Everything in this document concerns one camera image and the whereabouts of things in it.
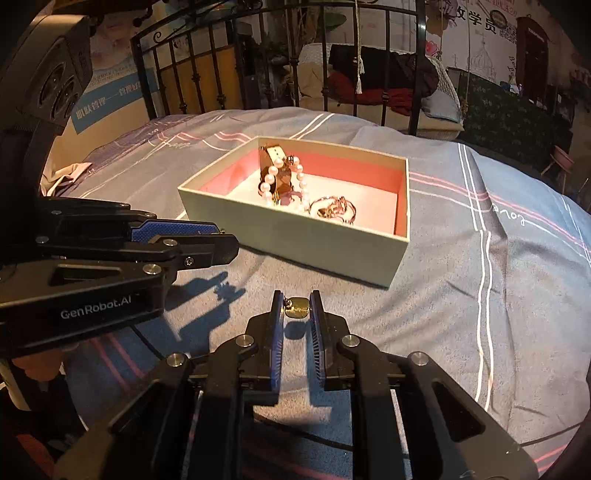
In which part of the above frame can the thin metal bangle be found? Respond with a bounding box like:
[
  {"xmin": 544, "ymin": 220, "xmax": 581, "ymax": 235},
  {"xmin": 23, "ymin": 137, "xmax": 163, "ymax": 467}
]
[{"xmin": 308, "ymin": 195, "xmax": 357, "ymax": 226}]

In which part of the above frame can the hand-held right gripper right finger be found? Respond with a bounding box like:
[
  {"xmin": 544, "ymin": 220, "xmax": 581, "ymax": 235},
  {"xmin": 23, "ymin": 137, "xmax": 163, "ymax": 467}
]
[{"xmin": 308, "ymin": 289, "xmax": 541, "ymax": 480}]

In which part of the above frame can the green cardboard box pink inside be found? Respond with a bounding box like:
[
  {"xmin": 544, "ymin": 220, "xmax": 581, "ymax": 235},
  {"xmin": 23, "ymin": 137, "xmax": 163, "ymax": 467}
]
[{"xmin": 178, "ymin": 136, "xmax": 411, "ymax": 291}]

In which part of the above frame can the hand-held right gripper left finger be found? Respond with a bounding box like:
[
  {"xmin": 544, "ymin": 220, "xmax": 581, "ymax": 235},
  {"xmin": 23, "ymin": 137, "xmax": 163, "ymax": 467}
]
[{"xmin": 53, "ymin": 290, "xmax": 284, "ymax": 480}]

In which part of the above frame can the pink basin on stool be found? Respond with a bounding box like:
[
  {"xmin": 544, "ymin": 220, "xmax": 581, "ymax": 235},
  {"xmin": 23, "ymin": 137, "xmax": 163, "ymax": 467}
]
[{"xmin": 540, "ymin": 145, "xmax": 575, "ymax": 192}]

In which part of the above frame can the light blue cushion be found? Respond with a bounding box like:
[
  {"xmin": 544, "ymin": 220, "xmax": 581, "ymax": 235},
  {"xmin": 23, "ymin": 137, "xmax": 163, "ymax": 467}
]
[{"xmin": 422, "ymin": 90, "xmax": 462, "ymax": 123}]

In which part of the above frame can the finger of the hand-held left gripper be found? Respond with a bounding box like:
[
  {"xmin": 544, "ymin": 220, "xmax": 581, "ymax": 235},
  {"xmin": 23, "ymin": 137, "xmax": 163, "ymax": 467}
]
[
  {"xmin": 34, "ymin": 198, "xmax": 222, "ymax": 260},
  {"xmin": 143, "ymin": 233, "xmax": 240, "ymax": 282}
]

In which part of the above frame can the green floral counter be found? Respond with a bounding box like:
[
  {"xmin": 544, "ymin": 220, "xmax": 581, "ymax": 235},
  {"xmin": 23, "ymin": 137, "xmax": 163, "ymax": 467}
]
[{"xmin": 455, "ymin": 71, "xmax": 573, "ymax": 153}]

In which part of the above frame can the gold wristwatch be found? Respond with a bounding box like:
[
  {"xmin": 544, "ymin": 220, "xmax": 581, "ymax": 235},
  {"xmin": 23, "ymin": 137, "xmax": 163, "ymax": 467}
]
[{"xmin": 259, "ymin": 144, "xmax": 296, "ymax": 206}]

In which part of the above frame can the pile of dark clothes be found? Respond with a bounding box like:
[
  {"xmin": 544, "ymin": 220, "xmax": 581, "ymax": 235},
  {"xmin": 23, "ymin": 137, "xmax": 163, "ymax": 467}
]
[{"xmin": 325, "ymin": 44, "xmax": 439, "ymax": 116}]

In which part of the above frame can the dark red cabinet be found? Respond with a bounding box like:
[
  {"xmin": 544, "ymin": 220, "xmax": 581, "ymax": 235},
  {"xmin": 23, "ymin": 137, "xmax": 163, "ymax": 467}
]
[{"xmin": 516, "ymin": 16, "xmax": 550, "ymax": 100}]

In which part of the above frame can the white crumpled cloth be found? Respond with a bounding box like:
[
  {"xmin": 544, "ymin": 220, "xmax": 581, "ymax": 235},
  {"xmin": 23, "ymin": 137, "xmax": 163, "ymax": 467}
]
[{"xmin": 41, "ymin": 162, "xmax": 95, "ymax": 197}]

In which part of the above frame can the large printed wall poster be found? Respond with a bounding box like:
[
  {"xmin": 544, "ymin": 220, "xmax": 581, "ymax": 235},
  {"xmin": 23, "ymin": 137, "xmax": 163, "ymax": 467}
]
[{"xmin": 425, "ymin": 0, "xmax": 522, "ymax": 84}]

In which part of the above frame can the blue wall poster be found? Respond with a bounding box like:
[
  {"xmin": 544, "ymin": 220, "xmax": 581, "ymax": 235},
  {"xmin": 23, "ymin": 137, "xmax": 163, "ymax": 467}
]
[{"xmin": 69, "ymin": 9, "xmax": 160, "ymax": 137}]

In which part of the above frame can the white tassel cord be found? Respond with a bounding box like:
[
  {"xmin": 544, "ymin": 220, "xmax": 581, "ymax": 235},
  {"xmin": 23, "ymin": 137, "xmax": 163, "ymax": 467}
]
[{"xmin": 353, "ymin": 0, "xmax": 365, "ymax": 93}]

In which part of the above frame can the white pearl bracelet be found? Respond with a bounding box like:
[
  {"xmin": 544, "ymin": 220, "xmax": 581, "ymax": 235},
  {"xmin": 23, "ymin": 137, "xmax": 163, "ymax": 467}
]
[{"xmin": 259, "ymin": 157, "xmax": 311, "ymax": 214}]

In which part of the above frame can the small gold pendant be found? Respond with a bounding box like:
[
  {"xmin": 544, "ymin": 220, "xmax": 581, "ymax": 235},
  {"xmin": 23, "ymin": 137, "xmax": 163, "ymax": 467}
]
[{"xmin": 283, "ymin": 298, "xmax": 311, "ymax": 319}]

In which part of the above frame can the person's left hand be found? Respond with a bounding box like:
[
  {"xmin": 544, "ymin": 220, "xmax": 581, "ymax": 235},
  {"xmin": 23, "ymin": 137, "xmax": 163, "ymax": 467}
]
[{"xmin": 11, "ymin": 348, "xmax": 65, "ymax": 381}]

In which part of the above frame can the black iron bed frame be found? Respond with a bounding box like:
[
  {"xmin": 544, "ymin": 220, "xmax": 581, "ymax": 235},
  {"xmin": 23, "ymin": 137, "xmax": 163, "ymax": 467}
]
[{"xmin": 130, "ymin": 0, "xmax": 428, "ymax": 137}]

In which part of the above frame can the white wicker hanging chair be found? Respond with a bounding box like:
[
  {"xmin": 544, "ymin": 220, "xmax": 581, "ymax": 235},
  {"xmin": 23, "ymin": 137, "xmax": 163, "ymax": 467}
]
[{"xmin": 295, "ymin": 41, "xmax": 465, "ymax": 139}]

